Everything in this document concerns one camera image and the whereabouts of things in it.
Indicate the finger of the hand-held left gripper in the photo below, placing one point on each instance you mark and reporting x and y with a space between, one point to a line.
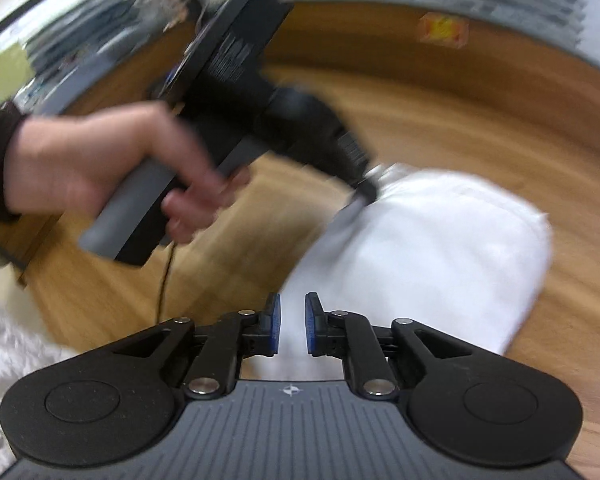
364 182

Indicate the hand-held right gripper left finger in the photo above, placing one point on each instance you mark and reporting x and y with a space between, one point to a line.
276 325

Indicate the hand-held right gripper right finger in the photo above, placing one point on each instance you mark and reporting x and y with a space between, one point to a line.
311 325

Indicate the cream satin shirt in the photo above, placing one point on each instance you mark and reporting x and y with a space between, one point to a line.
430 250

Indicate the person's left hand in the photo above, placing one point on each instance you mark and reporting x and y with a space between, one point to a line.
80 160

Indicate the orange and yellow sticker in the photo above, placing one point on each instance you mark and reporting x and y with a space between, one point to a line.
442 30

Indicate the yellow-green paper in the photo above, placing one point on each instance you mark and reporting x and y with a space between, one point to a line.
7 70

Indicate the white fuzzy cloth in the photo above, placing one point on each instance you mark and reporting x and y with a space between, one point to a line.
5 360

